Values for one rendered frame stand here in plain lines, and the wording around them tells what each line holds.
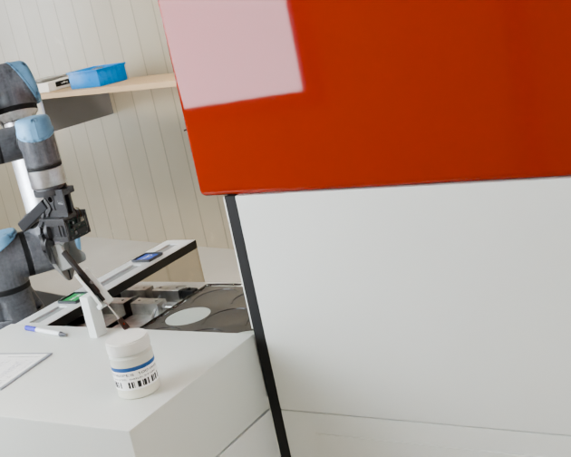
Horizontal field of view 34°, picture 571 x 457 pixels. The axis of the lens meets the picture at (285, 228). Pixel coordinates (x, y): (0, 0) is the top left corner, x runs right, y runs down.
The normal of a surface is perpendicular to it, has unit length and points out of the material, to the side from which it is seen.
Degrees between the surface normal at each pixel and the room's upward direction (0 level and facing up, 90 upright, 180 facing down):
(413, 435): 90
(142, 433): 90
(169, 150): 90
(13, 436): 90
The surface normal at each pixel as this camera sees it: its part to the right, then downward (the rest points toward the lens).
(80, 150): -0.67, 0.32
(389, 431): -0.50, 0.32
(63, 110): 0.72, 0.04
